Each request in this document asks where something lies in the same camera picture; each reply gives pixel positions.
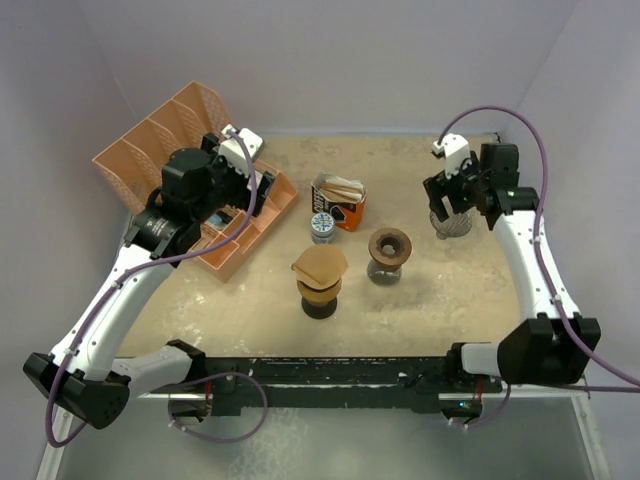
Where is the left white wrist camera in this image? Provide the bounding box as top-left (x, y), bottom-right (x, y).
top-left (218, 124), bottom-right (264, 177)

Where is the dark wooden dripper ring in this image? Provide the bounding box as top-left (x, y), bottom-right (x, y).
top-left (367, 227), bottom-right (414, 266)

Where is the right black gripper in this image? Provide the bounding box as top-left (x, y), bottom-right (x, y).
top-left (424, 151), bottom-right (488, 222)

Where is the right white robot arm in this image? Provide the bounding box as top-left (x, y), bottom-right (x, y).
top-left (423, 134), bottom-right (601, 391)

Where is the purple cable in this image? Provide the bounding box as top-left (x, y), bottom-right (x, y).
top-left (45, 128), bottom-right (271, 447)
top-left (437, 105), bottom-right (640, 431)

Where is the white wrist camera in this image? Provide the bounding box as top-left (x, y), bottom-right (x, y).
top-left (218, 124), bottom-right (264, 177)
top-left (431, 133), bottom-right (471, 179)

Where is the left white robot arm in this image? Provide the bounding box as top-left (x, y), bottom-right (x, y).
top-left (23, 125), bottom-right (275, 429)

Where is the pink plastic desk organizer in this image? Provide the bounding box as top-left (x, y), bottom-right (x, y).
top-left (93, 81), bottom-right (298, 282)

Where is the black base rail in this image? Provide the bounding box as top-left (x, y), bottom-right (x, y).
top-left (187, 356), bottom-right (502, 416)

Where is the smoky glass dripper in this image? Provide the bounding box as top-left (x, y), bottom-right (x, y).
top-left (429, 212), bottom-right (473, 240)

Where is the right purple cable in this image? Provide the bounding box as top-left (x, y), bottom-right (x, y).
top-left (437, 105), bottom-right (640, 431)

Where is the clear glass carafe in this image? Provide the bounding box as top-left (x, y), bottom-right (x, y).
top-left (367, 260), bottom-right (402, 286)

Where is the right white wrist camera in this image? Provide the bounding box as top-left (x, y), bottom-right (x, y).
top-left (431, 133), bottom-right (471, 179)

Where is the small blue white jar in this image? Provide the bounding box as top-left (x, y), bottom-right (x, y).
top-left (310, 212), bottom-right (336, 244)

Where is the light wooden dripper ring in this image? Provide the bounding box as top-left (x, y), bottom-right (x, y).
top-left (296, 279), bottom-right (344, 304)

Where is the brown paper coffee filter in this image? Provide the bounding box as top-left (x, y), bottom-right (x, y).
top-left (291, 244), bottom-right (348, 290)

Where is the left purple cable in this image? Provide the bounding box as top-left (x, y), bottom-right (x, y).
top-left (45, 128), bottom-right (271, 447)

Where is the orange coffee filter box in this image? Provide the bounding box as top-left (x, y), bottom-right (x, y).
top-left (311, 172), bottom-right (367, 232)

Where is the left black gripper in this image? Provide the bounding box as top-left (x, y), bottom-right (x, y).
top-left (192, 134), bottom-right (272, 224)

